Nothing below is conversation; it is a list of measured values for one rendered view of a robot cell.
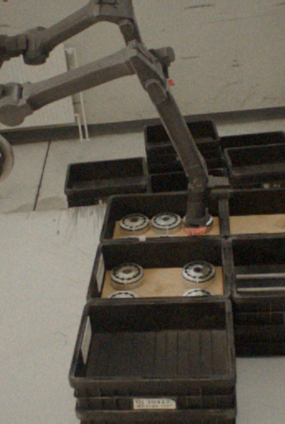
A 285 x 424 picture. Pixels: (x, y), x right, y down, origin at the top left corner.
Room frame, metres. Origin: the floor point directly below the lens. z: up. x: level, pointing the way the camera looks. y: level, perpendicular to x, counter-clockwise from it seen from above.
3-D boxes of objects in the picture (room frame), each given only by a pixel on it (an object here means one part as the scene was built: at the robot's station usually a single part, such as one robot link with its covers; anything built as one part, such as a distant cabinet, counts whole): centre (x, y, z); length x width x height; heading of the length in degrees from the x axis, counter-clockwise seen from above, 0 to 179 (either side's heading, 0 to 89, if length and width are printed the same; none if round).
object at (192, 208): (1.75, -0.17, 0.99); 0.10 x 0.07 x 0.07; 168
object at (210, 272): (1.60, -0.15, 0.86); 0.10 x 0.10 x 0.01
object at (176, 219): (1.91, -0.08, 0.86); 0.10 x 0.10 x 0.01
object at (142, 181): (2.85, 0.16, 0.37); 0.40 x 0.30 x 0.45; 89
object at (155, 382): (1.24, 0.00, 0.92); 0.40 x 0.30 x 0.02; 83
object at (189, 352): (1.24, 0.00, 0.87); 0.40 x 0.30 x 0.11; 83
